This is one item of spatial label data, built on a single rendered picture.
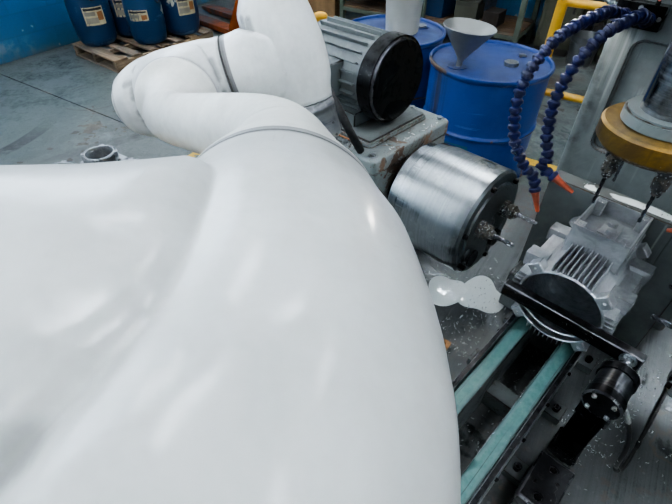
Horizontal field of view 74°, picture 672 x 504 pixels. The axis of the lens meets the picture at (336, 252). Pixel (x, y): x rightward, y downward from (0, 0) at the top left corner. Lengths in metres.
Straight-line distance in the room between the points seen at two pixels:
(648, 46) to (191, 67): 0.81
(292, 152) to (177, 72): 0.46
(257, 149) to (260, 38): 0.46
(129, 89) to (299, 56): 0.22
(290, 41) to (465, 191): 0.48
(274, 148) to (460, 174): 0.82
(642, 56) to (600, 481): 0.78
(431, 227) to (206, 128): 0.65
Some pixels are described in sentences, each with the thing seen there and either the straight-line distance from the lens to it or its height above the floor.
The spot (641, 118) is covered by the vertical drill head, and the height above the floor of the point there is 1.35.
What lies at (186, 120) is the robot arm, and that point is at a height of 1.48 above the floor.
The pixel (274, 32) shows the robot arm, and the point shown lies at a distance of 0.62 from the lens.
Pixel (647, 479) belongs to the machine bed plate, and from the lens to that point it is 1.08.
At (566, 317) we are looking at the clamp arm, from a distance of 0.91.
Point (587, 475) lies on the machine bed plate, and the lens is 1.03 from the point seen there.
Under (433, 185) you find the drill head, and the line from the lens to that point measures 0.96.
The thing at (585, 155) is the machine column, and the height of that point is 1.15.
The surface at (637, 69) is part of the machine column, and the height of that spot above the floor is 1.34.
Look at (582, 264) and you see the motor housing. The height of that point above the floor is 1.11.
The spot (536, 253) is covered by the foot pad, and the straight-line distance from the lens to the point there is 0.94.
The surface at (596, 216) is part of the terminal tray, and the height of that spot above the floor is 1.12.
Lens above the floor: 1.66
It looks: 42 degrees down
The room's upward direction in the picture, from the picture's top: straight up
